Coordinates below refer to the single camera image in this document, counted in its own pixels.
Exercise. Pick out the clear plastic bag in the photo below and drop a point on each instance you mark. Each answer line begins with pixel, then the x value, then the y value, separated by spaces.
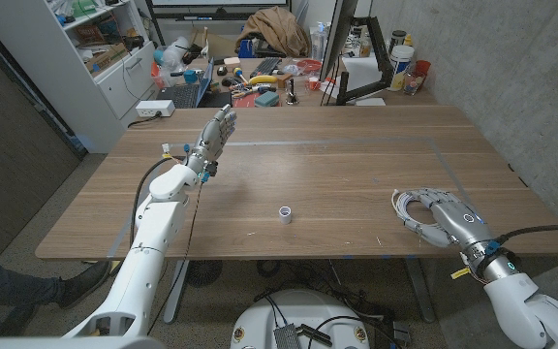
pixel 172 58

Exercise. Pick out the white shelf cabinet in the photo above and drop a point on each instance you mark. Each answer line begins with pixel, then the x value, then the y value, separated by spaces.
pixel 109 87

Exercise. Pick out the clear plastic cup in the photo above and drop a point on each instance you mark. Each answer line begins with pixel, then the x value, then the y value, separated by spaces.
pixel 412 83

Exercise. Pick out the white power strip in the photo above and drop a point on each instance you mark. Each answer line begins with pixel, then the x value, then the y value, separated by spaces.
pixel 154 107

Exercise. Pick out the black computer monitor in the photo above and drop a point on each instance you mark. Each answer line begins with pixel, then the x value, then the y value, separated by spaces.
pixel 339 34

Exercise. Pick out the brown jacket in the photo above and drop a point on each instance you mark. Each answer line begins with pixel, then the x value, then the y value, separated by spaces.
pixel 274 29

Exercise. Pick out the person's leg with black shoe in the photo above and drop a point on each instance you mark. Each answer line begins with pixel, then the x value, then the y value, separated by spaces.
pixel 17 288

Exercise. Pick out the red cup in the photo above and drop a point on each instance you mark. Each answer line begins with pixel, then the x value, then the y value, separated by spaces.
pixel 423 67

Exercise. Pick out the white canister with lid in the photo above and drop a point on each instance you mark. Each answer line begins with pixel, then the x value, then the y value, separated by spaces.
pixel 400 68

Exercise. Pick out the grey metal table leg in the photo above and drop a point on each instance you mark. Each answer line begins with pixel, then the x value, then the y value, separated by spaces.
pixel 419 291
pixel 176 291

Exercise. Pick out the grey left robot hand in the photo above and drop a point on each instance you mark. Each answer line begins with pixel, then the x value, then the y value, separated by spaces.
pixel 213 138

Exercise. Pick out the small white plastic cup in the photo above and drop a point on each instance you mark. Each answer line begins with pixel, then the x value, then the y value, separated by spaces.
pixel 285 215

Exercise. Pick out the teal box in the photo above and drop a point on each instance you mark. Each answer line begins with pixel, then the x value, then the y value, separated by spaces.
pixel 266 99

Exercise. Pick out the black keyboard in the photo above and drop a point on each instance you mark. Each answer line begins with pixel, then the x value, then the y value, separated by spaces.
pixel 265 67

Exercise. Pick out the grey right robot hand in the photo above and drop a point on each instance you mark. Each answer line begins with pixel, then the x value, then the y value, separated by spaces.
pixel 458 220

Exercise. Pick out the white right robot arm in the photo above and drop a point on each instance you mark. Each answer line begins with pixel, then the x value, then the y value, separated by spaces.
pixel 526 305

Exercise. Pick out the yellow banana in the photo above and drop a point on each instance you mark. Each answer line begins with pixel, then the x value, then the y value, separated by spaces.
pixel 263 79

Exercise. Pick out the black lidded canister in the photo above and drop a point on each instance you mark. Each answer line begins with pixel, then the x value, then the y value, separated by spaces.
pixel 397 39

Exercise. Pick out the black round grille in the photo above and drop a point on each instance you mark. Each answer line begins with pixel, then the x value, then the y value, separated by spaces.
pixel 204 273

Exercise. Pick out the open black laptop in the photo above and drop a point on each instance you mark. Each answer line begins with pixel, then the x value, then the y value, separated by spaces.
pixel 182 94

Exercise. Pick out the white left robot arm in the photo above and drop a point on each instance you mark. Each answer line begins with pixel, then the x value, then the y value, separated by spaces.
pixel 143 262

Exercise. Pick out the red bowl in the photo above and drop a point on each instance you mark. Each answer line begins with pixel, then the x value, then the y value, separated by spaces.
pixel 309 65

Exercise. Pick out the white robot torso base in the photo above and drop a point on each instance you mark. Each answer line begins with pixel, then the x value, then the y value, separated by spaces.
pixel 303 305

